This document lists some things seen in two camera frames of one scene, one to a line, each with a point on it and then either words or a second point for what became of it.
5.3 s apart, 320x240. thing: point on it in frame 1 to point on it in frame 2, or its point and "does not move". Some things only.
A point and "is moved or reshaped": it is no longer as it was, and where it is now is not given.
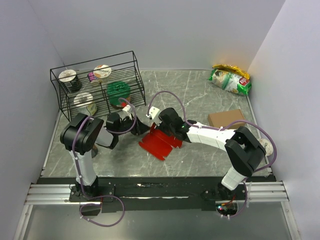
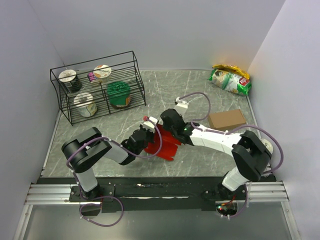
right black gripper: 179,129 does not move
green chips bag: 232,82 does not move
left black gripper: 139,128 to 151,133
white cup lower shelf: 84,102 does not move
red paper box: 159,143 is moved or reshaped
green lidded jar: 116,90 does not move
